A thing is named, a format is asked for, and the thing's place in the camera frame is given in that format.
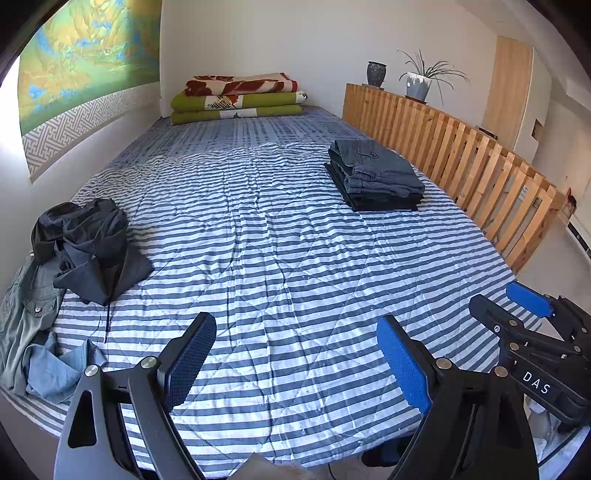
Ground potted spider plant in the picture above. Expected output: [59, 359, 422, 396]
[398, 49, 469, 108]

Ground red floral folded blanket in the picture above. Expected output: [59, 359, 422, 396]
[185, 72, 299, 95]

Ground black folded clothes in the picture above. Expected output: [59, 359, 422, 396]
[324, 161, 423, 212]

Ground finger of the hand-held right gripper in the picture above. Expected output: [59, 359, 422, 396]
[505, 281, 560, 319]
[468, 294, 561, 356]

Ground wooden slatted bed rail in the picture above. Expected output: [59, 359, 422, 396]
[342, 83, 566, 274]

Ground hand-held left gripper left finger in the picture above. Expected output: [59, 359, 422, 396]
[54, 311, 218, 480]

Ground blue white striped quilt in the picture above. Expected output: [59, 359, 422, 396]
[0, 141, 546, 467]

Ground light blue denim garment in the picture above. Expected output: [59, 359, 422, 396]
[25, 332, 109, 404]

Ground landscape wall poster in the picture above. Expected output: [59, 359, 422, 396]
[17, 0, 162, 183]

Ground blue patterned bed sheet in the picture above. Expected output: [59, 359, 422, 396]
[108, 104, 370, 176]

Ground grey pants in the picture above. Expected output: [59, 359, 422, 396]
[329, 140, 426, 197]

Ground person's right hand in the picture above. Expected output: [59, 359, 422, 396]
[529, 401, 561, 464]

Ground light wooden door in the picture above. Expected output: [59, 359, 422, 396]
[482, 36, 534, 151]

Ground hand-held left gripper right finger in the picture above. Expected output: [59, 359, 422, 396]
[376, 315, 541, 480]

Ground green folded blanket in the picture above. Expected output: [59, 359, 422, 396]
[171, 91, 308, 112]
[170, 105, 303, 125]

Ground olive green garment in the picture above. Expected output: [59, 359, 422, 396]
[0, 256, 65, 393]

